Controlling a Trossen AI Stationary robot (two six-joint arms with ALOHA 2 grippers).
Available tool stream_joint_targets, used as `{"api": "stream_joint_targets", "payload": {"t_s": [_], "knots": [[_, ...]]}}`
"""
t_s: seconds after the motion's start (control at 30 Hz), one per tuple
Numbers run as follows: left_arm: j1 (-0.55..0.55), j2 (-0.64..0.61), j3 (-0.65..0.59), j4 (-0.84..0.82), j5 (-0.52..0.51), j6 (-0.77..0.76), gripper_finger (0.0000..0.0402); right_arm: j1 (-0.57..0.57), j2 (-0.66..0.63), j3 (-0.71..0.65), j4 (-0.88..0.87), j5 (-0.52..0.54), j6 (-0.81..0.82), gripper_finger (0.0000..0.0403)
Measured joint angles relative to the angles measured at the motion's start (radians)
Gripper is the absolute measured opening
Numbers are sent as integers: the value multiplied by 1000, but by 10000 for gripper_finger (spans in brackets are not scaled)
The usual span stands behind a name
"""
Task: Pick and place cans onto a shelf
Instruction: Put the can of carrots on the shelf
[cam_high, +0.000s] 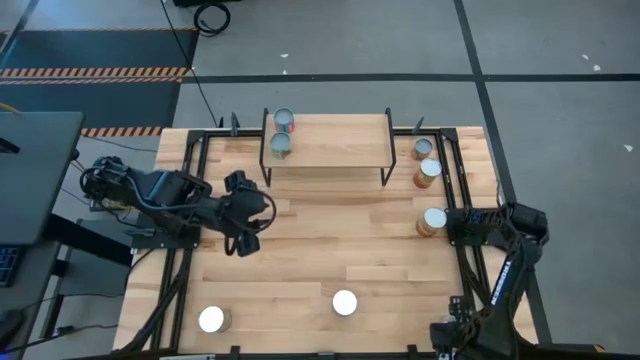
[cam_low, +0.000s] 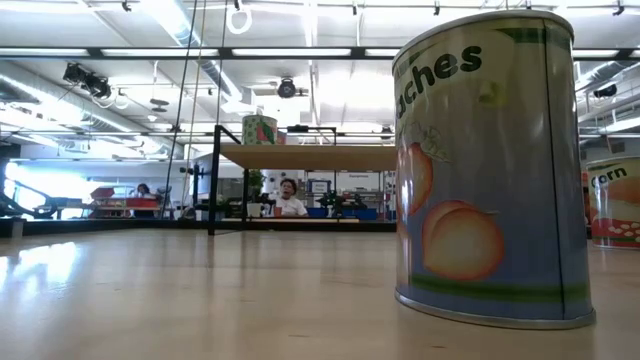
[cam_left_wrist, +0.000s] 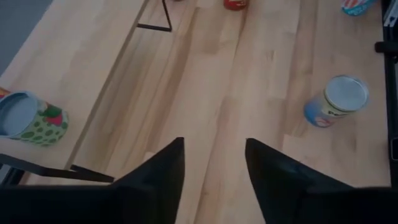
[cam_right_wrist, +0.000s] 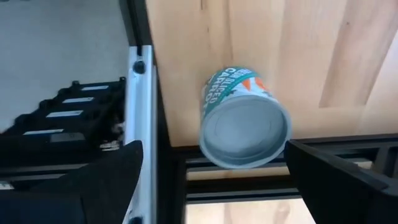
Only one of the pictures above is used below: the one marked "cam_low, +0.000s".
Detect strawberry tin can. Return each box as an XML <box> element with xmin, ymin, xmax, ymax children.
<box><xmin>241</xmin><ymin>114</ymin><xmax>279</xmax><ymax>146</ymax></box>

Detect wooden shelf black legs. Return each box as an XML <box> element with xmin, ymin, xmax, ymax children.
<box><xmin>207</xmin><ymin>124</ymin><xmax>399</xmax><ymax>236</ymax></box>

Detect person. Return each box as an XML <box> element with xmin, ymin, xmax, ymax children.
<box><xmin>130</xmin><ymin>182</ymin><xmax>157</xmax><ymax>219</ymax></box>
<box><xmin>272</xmin><ymin>177</ymin><xmax>311</xmax><ymax>218</ymax></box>

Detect blue storage bin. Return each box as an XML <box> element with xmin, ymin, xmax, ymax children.
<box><xmin>344</xmin><ymin>207</ymin><xmax>379</xmax><ymax>221</ymax></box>

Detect potted green plant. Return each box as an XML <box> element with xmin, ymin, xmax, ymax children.
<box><xmin>244</xmin><ymin>168</ymin><xmax>269</xmax><ymax>219</ymax></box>

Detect peaches tin can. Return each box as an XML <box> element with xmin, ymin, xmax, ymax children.
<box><xmin>391</xmin><ymin>8</ymin><xmax>597</xmax><ymax>331</ymax></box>

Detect red workshop cart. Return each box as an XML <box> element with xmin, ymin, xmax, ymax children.
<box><xmin>88</xmin><ymin>186</ymin><xmax>162</xmax><ymax>220</ymax></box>

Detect corn tin can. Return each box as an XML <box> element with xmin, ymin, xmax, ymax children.
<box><xmin>584</xmin><ymin>156</ymin><xmax>640</xmax><ymax>250</ymax></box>

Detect black background rig frame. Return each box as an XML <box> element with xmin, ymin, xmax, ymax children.
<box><xmin>285</xmin><ymin>123</ymin><xmax>339</xmax><ymax>147</ymax></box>

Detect black overhead camera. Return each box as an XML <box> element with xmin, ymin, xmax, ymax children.
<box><xmin>276</xmin><ymin>76</ymin><xmax>298</xmax><ymax>100</ymax></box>

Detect yellowish hanging cable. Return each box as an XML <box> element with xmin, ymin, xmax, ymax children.
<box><xmin>181</xmin><ymin>0</ymin><xmax>208</xmax><ymax>217</ymax></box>

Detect black overhead frame bar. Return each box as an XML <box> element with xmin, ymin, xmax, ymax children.
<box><xmin>0</xmin><ymin>46</ymin><xmax>640</xmax><ymax>60</ymax></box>

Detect dark hanging cable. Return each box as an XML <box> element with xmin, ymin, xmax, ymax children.
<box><xmin>159</xmin><ymin>0</ymin><xmax>200</xmax><ymax>220</ymax></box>

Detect white hanging ring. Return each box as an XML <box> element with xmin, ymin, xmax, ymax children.
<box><xmin>225</xmin><ymin>0</ymin><xmax>253</xmax><ymax>35</ymax></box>

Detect black table frame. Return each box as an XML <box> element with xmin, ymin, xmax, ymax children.
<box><xmin>0</xmin><ymin>218</ymin><xmax>399</xmax><ymax>239</ymax></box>

